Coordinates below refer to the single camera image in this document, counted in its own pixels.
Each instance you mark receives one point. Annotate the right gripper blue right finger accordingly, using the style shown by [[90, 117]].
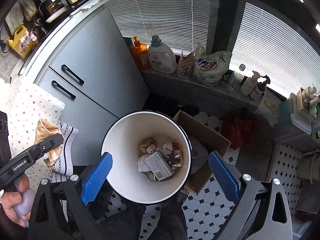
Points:
[[227, 182]]

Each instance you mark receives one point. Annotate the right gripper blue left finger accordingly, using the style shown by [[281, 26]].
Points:
[[97, 176]]

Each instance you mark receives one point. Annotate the brown paper bag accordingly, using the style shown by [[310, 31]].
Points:
[[50, 139]]

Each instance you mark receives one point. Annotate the aluminium foil ball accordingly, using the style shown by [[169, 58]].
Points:
[[151, 149]]

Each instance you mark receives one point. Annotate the blue white medicine box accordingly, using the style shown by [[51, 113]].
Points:
[[159, 166]]

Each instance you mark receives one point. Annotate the small red carton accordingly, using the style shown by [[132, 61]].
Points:
[[175, 146]]

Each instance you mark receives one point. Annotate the white tissue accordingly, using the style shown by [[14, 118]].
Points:
[[167, 148]]

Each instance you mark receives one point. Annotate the white round trash bin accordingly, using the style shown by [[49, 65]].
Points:
[[130, 175]]

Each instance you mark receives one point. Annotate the person's left hand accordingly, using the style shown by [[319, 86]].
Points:
[[11, 199]]

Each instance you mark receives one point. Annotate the brown cardboard box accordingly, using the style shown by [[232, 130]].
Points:
[[204, 140]]

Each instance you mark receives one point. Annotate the floral white tablecloth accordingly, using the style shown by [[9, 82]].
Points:
[[25, 103]]

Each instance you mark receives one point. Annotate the dark pump bottle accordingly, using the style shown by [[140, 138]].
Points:
[[259, 89]]

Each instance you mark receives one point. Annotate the white pump bottle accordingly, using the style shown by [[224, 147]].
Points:
[[250, 84]]

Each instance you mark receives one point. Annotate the detergent refill pouch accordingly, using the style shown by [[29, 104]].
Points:
[[209, 69]]

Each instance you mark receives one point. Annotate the yellow dish soap bottle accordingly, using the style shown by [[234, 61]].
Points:
[[21, 42]]

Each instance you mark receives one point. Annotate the brown paper pouch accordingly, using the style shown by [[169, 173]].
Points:
[[185, 66]]

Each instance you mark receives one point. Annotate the small pink bottle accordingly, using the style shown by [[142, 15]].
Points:
[[33, 37]]

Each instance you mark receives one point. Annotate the orange spray bottle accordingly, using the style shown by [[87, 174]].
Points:
[[140, 54]]

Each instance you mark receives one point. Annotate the white laundry detergent bottle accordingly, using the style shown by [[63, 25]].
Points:
[[161, 56]]

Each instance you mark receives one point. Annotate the grey cabinet with handles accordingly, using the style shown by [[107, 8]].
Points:
[[86, 64]]

